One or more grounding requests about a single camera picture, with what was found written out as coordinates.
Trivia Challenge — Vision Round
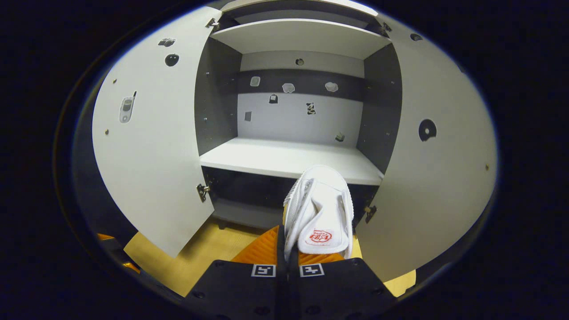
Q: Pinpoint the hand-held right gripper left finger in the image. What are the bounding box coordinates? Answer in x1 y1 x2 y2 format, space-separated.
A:
183 225 287 320

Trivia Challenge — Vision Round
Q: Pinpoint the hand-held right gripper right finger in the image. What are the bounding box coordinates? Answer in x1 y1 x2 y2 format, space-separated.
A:
288 252 397 320

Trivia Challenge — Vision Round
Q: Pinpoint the white canvas shoe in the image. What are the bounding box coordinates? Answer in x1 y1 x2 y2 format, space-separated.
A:
283 165 355 263

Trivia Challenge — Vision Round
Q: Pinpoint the white shoe cabinet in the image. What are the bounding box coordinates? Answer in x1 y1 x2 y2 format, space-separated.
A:
91 0 497 283

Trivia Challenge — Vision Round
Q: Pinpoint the white shoe cabinet door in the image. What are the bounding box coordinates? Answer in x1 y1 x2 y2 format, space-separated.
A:
91 5 223 258
356 18 497 283

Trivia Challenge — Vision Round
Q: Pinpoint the white cabinet shelf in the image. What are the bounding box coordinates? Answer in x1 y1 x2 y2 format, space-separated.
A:
210 19 392 60
199 137 385 186

